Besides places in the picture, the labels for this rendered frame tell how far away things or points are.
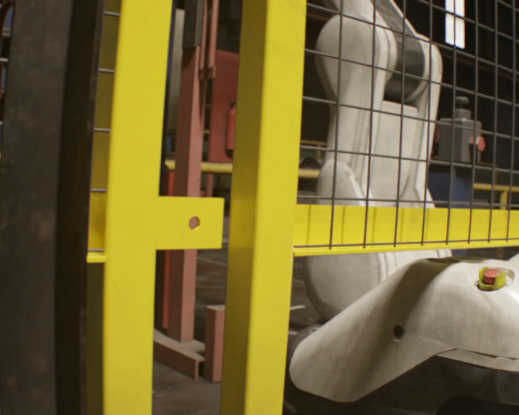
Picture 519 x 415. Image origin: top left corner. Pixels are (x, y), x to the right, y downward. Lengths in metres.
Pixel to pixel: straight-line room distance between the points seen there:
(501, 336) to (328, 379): 0.31
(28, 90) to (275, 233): 0.36
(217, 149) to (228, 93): 0.67
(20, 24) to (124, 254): 0.27
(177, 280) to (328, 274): 0.54
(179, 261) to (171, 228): 1.01
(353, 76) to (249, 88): 0.57
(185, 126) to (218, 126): 6.28
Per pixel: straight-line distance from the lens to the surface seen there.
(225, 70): 8.06
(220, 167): 4.57
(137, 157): 0.59
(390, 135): 1.31
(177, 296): 1.70
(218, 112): 7.96
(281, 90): 0.68
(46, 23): 0.40
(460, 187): 2.03
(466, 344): 0.90
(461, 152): 1.99
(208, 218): 0.69
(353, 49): 1.25
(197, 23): 1.69
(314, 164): 9.06
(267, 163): 0.67
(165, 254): 1.93
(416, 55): 1.33
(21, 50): 0.39
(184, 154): 1.67
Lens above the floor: 0.47
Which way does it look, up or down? 3 degrees down
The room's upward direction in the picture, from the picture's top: 3 degrees clockwise
